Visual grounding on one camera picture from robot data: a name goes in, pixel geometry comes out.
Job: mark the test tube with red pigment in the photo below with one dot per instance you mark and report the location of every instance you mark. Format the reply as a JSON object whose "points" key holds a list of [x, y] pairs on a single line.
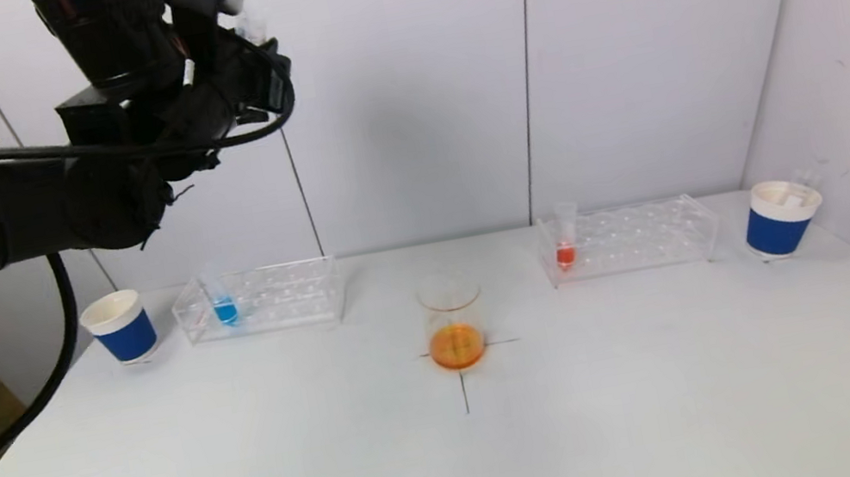
{"points": [[252, 28], [565, 255]]}

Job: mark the clear plastic test tube rack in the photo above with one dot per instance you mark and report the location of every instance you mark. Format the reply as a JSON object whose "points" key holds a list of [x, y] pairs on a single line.
{"points": [[635, 241], [271, 305]]}

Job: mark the clear glass beaker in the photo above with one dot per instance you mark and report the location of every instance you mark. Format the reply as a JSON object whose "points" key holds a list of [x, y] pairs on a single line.
{"points": [[457, 346]]}

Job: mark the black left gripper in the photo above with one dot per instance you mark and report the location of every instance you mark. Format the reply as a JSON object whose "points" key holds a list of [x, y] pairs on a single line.
{"points": [[272, 82]]}

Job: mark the blue and white paper cup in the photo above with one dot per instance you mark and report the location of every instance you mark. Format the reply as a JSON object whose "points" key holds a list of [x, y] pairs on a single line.
{"points": [[774, 231], [127, 335]]}

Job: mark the test tube with yellow pigment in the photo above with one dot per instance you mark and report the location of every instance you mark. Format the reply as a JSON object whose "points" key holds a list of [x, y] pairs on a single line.
{"points": [[806, 178]]}

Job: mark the test tube with blue pigment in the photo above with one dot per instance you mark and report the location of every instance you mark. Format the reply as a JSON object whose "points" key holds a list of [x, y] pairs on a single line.
{"points": [[225, 310]]}

